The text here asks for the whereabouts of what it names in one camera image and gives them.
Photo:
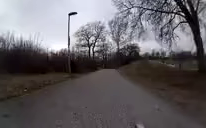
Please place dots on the dark bushes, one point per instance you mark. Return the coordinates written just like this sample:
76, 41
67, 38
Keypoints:
128, 51

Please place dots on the grey asphalt path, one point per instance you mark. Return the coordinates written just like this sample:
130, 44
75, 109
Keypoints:
101, 96

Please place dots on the brownish grass verge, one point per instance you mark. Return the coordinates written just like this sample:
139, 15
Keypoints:
164, 83
17, 85

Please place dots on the robot's own part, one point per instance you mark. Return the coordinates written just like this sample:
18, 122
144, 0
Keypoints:
140, 126

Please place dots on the dark bare hedge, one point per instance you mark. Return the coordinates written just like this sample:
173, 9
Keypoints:
24, 61

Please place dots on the large bare tree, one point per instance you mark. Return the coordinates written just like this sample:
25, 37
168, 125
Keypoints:
199, 50

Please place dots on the grey street lamp post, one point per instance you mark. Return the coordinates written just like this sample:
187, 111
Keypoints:
68, 43

